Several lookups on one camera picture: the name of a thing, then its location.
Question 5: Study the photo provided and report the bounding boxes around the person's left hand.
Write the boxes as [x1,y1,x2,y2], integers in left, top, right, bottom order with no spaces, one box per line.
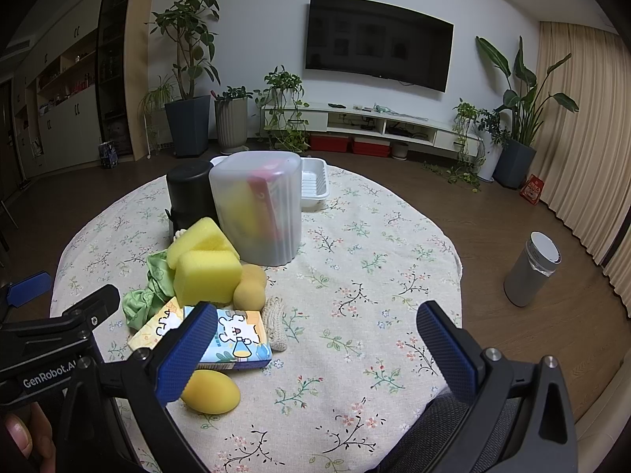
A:
[3,402,56,472]

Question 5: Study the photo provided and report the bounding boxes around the tall plant in dark pot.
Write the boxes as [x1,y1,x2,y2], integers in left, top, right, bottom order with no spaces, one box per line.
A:
[150,0,220,158]

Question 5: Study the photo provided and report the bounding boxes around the tan peanut-shaped sponge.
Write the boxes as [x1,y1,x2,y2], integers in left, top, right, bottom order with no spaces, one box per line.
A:
[233,265,267,311]

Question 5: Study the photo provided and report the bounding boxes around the yellow rectangular sponge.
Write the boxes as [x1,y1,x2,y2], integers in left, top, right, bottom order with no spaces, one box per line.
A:
[167,217,239,270]

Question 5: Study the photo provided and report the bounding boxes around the grey cylindrical trash can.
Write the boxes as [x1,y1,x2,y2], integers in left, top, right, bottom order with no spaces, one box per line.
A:
[504,231,562,307]

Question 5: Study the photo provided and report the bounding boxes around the white low TV console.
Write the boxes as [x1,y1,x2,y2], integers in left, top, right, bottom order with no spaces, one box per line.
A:
[259,101,486,159]

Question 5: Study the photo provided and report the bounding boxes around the trailing pothos on stand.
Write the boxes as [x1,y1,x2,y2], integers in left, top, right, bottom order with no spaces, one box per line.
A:
[254,65,309,155]

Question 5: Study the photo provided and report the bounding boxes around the blue patterned bag on floor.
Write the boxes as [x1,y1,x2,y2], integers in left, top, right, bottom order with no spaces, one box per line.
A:
[98,141,119,169]

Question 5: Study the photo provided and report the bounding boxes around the large-leaf plant in dark pot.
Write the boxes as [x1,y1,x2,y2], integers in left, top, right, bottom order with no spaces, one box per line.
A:
[475,36,580,189]

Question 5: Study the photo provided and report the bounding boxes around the beige woven rope coaster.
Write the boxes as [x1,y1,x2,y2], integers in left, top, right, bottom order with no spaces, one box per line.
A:
[261,296,288,352]

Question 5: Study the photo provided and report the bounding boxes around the translucent plastic storage container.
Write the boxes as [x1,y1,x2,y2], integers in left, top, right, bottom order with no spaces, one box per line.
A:
[209,151,302,267]

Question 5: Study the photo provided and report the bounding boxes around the blue cartoon tissue pack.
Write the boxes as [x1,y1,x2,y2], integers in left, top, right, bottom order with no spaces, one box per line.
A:
[198,309,273,371]

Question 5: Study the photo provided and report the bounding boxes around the plant in ribbed grey pot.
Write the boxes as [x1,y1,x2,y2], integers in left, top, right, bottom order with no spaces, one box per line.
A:
[211,86,252,155]

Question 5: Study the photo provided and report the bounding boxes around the small white pot under console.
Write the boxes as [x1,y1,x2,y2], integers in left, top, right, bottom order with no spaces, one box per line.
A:
[392,142,409,161]

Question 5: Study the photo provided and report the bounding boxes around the black cylindrical container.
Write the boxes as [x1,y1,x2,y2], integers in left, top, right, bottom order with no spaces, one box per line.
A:
[166,159,219,235]

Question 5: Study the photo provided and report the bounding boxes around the wall-mounted black television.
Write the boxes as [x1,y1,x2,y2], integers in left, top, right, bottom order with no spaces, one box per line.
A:
[305,0,454,93]

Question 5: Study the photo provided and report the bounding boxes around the spider plant on white stand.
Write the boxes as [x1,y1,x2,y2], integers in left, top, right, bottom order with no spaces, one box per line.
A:
[139,75,174,159]

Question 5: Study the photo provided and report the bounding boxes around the small trailing plant right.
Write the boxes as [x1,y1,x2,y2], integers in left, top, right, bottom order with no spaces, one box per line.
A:
[424,99,509,193]

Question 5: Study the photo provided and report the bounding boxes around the red gift bag on floor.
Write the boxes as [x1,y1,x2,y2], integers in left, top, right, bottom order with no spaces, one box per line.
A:
[520,174,544,205]

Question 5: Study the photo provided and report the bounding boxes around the orange cartoon tissue pack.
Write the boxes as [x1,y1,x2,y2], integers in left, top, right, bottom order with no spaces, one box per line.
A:
[127,297,184,351]

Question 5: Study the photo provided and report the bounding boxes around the yellow egg-shaped sponge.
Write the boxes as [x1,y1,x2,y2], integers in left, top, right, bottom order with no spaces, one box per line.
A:
[181,369,241,415]

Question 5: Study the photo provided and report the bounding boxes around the red storage box right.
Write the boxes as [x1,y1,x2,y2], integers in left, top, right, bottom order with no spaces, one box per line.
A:
[352,137,390,158]

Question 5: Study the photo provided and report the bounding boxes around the red storage box left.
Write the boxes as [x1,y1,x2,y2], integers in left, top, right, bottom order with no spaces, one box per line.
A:
[309,134,351,153]

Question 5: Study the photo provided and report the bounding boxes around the white plastic ribbed tray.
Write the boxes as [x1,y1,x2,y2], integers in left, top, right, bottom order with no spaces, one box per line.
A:
[209,151,329,210]

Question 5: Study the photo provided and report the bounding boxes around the cream chenille noodle mitt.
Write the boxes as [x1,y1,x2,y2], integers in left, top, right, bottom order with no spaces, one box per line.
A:
[172,229,187,242]

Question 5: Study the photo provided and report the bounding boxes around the red storage box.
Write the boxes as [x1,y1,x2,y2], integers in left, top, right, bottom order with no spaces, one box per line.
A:
[352,137,390,158]
[309,134,351,153]

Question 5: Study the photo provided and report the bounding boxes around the floral white tablecloth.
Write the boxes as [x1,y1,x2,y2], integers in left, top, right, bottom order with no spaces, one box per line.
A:
[48,160,464,473]

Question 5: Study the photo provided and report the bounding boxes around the beige pleated curtain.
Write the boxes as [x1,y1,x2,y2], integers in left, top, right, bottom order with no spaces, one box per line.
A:
[530,22,630,305]

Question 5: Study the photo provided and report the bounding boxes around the green microfiber cloth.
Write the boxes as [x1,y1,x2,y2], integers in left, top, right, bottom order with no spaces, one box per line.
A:
[121,250,174,331]

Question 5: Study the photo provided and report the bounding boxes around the yellow thick sponge block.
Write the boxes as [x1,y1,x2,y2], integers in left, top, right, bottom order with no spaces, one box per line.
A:
[173,250,243,306]

